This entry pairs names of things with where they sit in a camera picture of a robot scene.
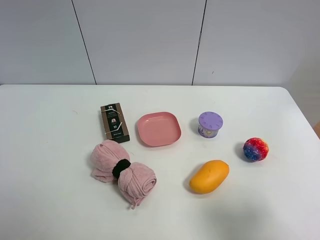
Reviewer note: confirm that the pink square plate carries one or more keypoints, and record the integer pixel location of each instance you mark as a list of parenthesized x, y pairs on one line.
[(158, 129)]

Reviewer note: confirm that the brown coffee capsule box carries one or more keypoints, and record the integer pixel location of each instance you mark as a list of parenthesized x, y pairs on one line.
[(114, 123)]

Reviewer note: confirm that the purple lidded jar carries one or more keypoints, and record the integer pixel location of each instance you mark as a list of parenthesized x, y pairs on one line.
[(209, 124)]

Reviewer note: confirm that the pink rolled towel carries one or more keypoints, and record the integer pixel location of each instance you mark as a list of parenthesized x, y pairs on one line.
[(111, 163)]

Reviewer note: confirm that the yellow mango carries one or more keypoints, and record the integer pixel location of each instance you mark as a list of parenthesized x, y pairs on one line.
[(209, 177)]

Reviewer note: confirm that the red blue plush ball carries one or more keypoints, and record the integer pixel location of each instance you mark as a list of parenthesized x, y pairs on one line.
[(255, 149)]

